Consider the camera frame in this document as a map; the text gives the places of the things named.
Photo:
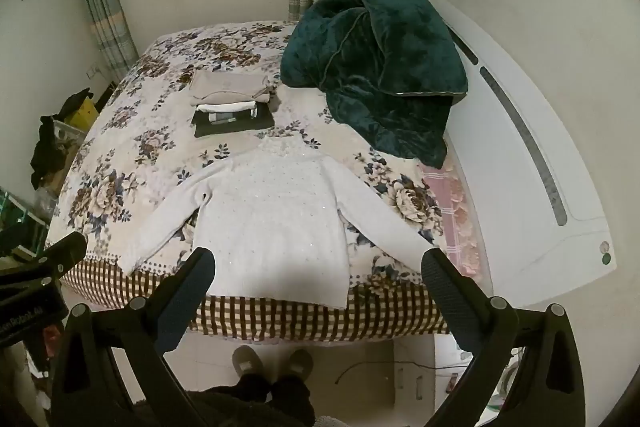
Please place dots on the yellow box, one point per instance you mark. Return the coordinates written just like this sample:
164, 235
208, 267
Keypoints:
82, 117

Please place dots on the white bed headboard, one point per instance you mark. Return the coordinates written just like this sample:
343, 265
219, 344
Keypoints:
500, 207

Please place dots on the grey slipper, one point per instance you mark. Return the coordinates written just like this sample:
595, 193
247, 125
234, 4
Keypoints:
299, 362
246, 359

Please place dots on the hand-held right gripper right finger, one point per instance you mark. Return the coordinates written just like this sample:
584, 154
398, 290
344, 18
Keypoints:
450, 297

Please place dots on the white plastic crate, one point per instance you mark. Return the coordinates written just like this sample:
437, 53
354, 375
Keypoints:
67, 137

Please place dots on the black cloth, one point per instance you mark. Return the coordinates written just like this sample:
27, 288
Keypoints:
47, 147

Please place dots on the dark green plush blanket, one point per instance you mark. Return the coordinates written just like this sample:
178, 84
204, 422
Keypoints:
380, 67

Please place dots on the floral bed sheet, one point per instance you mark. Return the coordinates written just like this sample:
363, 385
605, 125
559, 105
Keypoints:
150, 72

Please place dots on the pink lace pillow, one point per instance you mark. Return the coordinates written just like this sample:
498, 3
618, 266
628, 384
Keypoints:
460, 217

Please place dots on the person's dark trouser legs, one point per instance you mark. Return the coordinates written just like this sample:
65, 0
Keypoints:
260, 399

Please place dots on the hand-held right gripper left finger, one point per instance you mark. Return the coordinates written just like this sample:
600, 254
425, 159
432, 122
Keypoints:
180, 302

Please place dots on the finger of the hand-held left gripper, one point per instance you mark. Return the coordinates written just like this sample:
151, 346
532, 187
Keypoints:
70, 252

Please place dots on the beige folded garment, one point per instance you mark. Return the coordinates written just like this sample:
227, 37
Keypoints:
225, 84

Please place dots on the white folded garment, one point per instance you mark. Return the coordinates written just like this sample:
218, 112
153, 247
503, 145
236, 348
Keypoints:
225, 107

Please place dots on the white knit sweater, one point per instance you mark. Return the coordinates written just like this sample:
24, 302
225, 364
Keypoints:
270, 217

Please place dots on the dark folded garment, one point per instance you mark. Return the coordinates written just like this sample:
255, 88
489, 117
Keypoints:
235, 128

